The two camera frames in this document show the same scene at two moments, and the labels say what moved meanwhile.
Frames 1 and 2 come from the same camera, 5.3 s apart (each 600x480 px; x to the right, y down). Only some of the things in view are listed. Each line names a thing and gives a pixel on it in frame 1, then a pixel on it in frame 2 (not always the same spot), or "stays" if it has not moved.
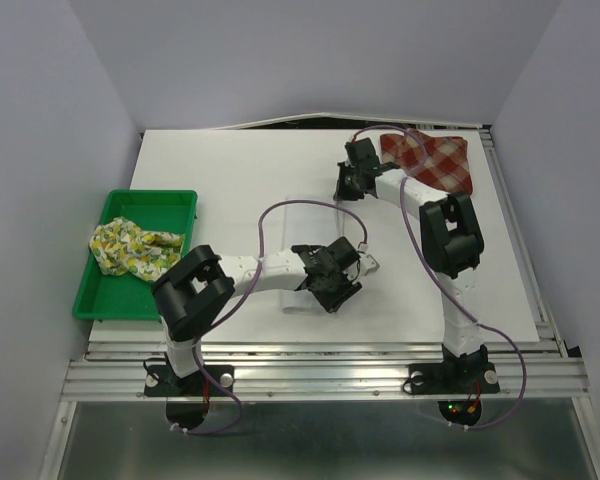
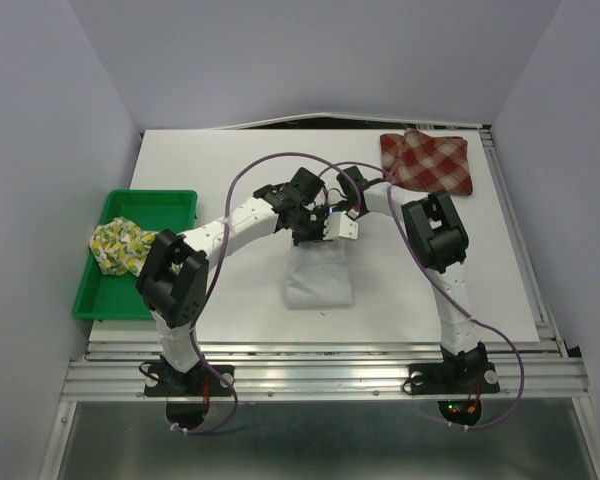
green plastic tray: [129, 297] stays
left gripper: [332, 302] to [322, 214]
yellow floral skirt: [121, 247] stays
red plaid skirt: [442, 162] stays
